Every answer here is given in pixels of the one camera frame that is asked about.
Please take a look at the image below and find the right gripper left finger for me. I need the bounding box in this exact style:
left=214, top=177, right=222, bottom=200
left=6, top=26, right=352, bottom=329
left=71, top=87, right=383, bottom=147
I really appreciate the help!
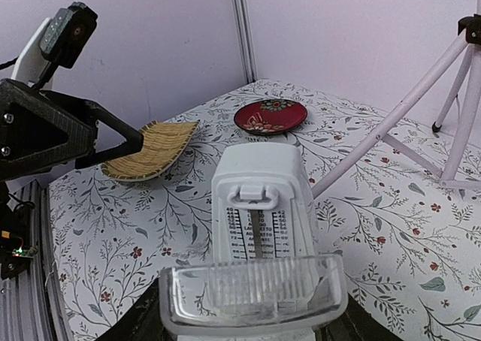
left=97, top=280, right=165, bottom=341

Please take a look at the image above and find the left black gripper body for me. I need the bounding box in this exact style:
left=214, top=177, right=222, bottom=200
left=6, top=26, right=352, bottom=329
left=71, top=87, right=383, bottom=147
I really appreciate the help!
left=1, top=180, right=23, bottom=221

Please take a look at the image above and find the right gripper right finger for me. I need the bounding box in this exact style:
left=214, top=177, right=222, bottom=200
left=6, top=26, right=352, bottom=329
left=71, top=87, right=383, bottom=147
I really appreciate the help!
left=322, top=296, right=401, bottom=341

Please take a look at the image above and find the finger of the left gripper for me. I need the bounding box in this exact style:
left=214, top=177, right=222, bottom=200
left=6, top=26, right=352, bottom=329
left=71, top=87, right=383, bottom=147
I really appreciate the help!
left=74, top=107, right=146, bottom=171
left=1, top=79, right=97, bottom=181

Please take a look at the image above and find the clear metronome cover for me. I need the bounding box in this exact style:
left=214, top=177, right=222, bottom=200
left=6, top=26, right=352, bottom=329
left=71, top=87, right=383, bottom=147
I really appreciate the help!
left=159, top=254, right=348, bottom=337

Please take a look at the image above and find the white metronome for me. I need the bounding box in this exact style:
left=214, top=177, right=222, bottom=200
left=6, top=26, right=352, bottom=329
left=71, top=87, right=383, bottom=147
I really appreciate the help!
left=176, top=142, right=320, bottom=341

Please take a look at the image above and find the silver tripod music stand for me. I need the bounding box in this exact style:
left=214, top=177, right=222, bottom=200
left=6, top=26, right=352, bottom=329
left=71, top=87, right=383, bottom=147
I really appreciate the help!
left=313, top=14, right=480, bottom=197

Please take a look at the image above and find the woven bamboo tray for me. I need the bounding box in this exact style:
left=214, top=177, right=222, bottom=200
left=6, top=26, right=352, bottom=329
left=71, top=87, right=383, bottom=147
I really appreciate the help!
left=100, top=121, right=198, bottom=183

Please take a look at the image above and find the floral table mat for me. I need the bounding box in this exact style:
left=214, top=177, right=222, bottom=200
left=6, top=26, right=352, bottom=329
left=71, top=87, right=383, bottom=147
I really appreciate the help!
left=47, top=78, right=481, bottom=341

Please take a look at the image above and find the red floral plate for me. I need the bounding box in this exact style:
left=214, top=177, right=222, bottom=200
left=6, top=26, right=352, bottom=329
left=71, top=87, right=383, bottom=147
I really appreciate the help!
left=234, top=99, right=308, bottom=135

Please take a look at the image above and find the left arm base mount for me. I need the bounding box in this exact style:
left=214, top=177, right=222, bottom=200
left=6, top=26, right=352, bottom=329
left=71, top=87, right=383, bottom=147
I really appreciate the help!
left=1, top=194, right=38, bottom=280

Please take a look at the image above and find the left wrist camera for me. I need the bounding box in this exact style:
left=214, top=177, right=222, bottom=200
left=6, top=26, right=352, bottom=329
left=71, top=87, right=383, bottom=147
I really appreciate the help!
left=11, top=2, right=98, bottom=89

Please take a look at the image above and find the front aluminium rail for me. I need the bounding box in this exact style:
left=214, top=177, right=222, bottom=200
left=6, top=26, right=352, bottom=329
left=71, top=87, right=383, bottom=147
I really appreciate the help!
left=1, top=180, right=73, bottom=340

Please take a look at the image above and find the left aluminium frame post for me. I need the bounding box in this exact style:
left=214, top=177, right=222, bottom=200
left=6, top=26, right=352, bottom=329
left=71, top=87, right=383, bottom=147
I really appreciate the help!
left=232, top=0, right=258, bottom=83

